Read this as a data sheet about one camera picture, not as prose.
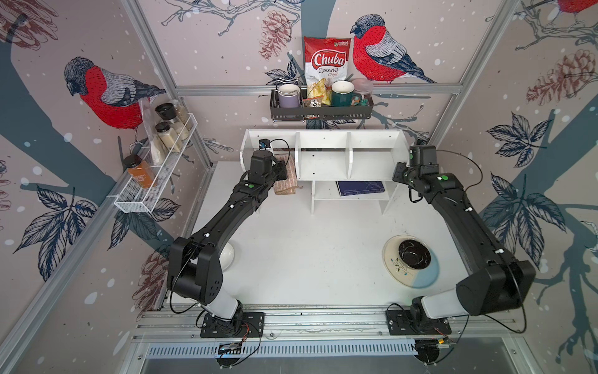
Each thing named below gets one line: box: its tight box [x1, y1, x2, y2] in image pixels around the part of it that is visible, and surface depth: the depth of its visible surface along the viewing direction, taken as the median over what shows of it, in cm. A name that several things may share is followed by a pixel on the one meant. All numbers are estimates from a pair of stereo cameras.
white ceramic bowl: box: [218, 241, 236, 272], surface depth 86 cm
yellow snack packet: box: [301, 77, 332, 108], surface depth 87 cm
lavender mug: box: [277, 83, 301, 109], surface depth 85 cm
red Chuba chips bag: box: [303, 35, 352, 89], surface depth 81 cm
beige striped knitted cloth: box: [273, 154, 303, 195], surface depth 81 cm
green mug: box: [330, 80, 363, 107], surface depth 85 cm
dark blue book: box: [335, 180, 386, 197], surface depth 94 cm
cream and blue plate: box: [382, 234, 440, 289], surface depth 85 cm
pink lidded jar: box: [352, 77, 374, 106], surface depth 87 cm
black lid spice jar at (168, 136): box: [154, 121, 182, 153], surface depth 78 cm
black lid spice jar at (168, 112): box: [154, 102, 190, 142], surface depth 81 cm
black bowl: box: [397, 239, 432, 270], surface depth 87 cm
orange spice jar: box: [127, 159, 158, 188], surface depth 68 cm
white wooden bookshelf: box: [239, 128, 410, 215], surface depth 87 cm
